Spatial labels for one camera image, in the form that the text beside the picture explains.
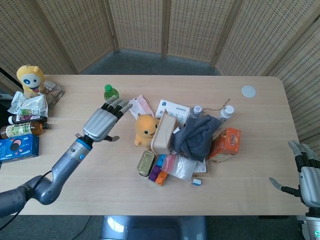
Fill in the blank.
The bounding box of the folding bamboo screen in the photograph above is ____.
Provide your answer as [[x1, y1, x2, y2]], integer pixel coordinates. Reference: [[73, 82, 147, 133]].
[[0, 0, 320, 156]]

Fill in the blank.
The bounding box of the white blue tissue pack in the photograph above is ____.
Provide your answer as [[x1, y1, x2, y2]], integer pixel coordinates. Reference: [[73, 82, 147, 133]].
[[154, 99, 192, 124]]

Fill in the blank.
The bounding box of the orange carton box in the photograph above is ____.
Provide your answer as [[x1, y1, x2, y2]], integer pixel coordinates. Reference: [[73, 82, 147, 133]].
[[207, 127, 243, 161]]

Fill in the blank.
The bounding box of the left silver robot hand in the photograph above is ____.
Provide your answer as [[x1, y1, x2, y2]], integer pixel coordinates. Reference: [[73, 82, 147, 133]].
[[82, 98, 134, 143]]

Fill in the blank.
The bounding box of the blue Oreo cookie box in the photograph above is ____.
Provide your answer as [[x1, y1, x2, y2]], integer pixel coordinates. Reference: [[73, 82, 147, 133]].
[[0, 133, 40, 164]]

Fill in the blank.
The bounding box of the green cap drink bottle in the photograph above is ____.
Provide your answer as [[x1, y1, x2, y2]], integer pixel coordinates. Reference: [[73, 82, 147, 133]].
[[103, 84, 119, 102]]

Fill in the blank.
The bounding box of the orange toy block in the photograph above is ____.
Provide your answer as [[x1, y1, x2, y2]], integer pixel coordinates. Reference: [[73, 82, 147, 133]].
[[154, 171, 169, 187]]

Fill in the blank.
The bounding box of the pink white sachet packet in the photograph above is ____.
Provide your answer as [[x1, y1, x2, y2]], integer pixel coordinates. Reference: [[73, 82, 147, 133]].
[[128, 94, 156, 121]]

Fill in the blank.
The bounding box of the dark bottle with purple label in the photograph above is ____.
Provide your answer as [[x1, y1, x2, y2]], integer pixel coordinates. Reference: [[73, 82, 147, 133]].
[[8, 113, 48, 125]]

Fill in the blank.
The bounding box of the dark grey cloth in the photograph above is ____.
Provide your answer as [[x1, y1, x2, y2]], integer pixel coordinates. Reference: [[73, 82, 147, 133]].
[[173, 114, 224, 163]]

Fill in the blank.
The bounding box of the beige plastic box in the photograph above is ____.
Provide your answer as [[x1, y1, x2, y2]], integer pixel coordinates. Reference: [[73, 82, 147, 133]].
[[150, 112, 179, 157]]

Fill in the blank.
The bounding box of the brown patterned snack box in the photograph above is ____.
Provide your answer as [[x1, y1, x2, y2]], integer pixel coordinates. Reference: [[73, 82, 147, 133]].
[[42, 80, 66, 109]]

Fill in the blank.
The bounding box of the white printed card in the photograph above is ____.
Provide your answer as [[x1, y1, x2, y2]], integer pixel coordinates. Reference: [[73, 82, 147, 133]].
[[193, 158, 208, 175]]

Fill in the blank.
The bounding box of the brown twine string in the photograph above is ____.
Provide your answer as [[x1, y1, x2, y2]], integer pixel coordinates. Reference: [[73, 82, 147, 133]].
[[201, 98, 231, 113]]

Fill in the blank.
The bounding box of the gold tin can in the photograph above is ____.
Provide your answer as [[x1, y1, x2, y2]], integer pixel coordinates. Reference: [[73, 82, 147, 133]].
[[136, 149, 157, 178]]

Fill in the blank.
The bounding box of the clear zip plastic bag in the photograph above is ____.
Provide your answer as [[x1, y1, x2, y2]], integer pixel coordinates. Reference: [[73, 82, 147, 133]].
[[163, 153, 199, 185]]

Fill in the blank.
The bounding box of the white cap pill bottle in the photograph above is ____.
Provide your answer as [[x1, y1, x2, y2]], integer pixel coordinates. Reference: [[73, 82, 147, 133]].
[[219, 105, 236, 122]]

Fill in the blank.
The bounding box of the white round lid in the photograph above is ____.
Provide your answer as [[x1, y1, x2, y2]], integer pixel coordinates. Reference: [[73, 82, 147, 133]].
[[241, 85, 257, 98]]

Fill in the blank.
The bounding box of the blue toy block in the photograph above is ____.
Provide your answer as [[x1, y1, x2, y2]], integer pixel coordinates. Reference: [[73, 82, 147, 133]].
[[156, 153, 167, 168]]

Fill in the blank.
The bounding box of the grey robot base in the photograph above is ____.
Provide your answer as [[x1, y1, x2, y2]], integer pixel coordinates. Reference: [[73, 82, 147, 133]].
[[99, 215, 209, 240]]

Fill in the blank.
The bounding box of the purple toy block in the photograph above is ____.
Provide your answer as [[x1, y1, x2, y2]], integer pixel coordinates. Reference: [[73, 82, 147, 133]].
[[147, 164, 162, 183]]

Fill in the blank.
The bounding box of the yellow plush toy with tongue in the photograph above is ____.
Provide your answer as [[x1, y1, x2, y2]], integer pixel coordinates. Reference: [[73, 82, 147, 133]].
[[16, 64, 47, 99]]

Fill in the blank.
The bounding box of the brown tea bottle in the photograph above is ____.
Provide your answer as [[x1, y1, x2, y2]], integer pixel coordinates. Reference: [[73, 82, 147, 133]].
[[0, 122, 50, 140]]

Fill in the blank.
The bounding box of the clear bottle with blue label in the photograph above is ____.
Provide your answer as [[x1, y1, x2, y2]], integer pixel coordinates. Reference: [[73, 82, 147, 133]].
[[189, 105, 204, 120]]

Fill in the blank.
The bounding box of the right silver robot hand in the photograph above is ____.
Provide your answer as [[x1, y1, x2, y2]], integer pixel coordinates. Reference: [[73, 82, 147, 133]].
[[268, 140, 320, 208]]

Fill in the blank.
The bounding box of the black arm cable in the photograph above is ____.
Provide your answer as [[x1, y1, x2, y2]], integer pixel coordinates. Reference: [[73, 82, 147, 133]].
[[0, 170, 54, 230]]

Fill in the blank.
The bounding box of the white green snack bag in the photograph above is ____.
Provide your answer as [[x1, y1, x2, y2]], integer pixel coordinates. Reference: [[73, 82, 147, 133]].
[[7, 91, 49, 118]]

